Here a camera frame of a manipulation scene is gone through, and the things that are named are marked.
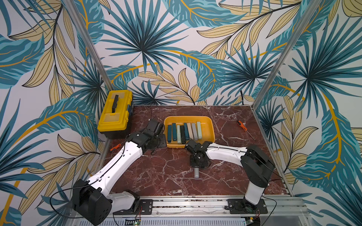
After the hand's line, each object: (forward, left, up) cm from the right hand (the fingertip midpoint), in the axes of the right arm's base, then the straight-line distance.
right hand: (193, 165), depth 88 cm
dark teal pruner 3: (+20, +3, +4) cm, 21 cm away
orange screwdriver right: (+30, -38, +2) cm, 48 cm away
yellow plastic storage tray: (+33, +16, +5) cm, 37 cm away
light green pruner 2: (+24, -6, +4) cm, 25 cm away
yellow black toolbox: (+29, +49, +18) cm, 60 cm away
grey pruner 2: (-5, -1, +2) cm, 5 cm away
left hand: (+6, +18, +17) cm, 26 cm away
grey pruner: (+23, -3, +3) cm, 24 cm away
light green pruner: (+19, +9, +4) cm, 22 cm away
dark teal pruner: (+23, +15, +2) cm, 28 cm away
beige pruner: (+24, +1, +4) cm, 24 cm away
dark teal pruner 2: (+24, +12, +3) cm, 27 cm away
